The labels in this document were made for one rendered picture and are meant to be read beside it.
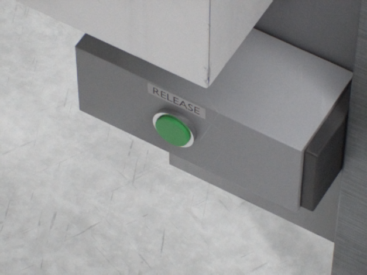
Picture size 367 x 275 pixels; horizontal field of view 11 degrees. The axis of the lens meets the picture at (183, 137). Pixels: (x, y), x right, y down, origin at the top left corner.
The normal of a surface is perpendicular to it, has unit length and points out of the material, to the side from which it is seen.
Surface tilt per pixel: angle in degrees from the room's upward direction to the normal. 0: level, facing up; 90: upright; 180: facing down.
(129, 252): 0
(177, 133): 90
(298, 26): 90
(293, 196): 90
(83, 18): 90
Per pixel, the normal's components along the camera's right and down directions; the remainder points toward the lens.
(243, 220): 0.00, -0.60
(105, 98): -0.51, 0.69
